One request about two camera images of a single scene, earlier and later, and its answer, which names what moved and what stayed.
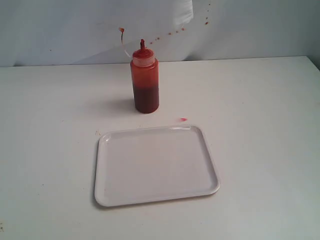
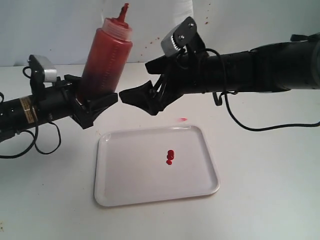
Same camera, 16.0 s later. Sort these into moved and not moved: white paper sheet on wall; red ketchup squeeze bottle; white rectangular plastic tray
Moved: red ketchup squeeze bottle
Not moved: white rectangular plastic tray; white paper sheet on wall
